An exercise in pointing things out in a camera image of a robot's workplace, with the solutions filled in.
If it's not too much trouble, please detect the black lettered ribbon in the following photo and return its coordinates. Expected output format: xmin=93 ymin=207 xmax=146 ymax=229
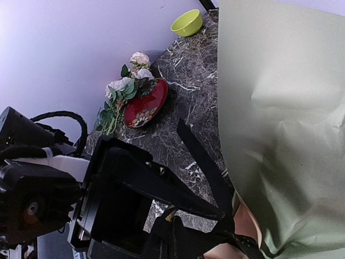
xmin=177 ymin=119 xmax=263 ymax=258

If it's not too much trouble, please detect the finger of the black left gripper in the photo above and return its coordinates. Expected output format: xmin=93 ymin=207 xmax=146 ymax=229
xmin=93 ymin=135 xmax=225 ymax=221

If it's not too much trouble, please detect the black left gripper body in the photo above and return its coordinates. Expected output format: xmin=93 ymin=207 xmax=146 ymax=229
xmin=0 ymin=159 xmax=151 ymax=259

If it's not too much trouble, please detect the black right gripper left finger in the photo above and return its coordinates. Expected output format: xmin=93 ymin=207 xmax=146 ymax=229
xmin=142 ymin=214 xmax=175 ymax=258

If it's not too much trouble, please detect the dark red floral bowl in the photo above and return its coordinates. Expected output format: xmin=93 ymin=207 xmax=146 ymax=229
xmin=124 ymin=78 xmax=168 ymax=128

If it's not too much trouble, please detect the lime green plastic bowl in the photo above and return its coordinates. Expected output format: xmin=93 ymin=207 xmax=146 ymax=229
xmin=170 ymin=9 xmax=203 ymax=37

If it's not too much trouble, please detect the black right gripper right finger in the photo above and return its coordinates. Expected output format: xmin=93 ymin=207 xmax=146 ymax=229
xmin=175 ymin=216 xmax=234 ymax=258

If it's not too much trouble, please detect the pink rose stem bunch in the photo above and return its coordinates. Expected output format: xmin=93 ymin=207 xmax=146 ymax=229
xmin=95 ymin=52 xmax=155 ymax=135

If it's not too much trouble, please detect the black vertical frame post left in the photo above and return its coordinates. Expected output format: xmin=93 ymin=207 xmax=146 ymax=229
xmin=199 ymin=0 xmax=218 ymax=12

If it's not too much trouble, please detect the peach green wrapping paper sheet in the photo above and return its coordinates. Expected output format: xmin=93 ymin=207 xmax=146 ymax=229
xmin=218 ymin=1 xmax=344 ymax=258

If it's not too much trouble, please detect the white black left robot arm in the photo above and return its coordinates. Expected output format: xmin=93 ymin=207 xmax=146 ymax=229
xmin=1 ymin=137 xmax=225 ymax=258

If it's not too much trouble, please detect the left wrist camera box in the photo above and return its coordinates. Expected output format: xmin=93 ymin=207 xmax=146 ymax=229
xmin=0 ymin=106 xmax=75 ymax=152

